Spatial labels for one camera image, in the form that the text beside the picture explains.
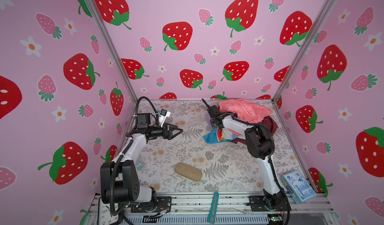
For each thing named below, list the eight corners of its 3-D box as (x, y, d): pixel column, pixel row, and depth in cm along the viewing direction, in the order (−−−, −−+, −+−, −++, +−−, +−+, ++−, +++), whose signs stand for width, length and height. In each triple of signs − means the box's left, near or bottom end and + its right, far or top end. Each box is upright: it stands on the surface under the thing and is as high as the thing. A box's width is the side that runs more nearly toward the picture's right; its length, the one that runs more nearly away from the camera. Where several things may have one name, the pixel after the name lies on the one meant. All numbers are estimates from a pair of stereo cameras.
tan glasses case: (174, 172, 87) (173, 170, 84) (179, 162, 90) (178, 160, 88) (199, 183, 83) (199, 182, 80) (203, 173, 86) (203, 171, 84)
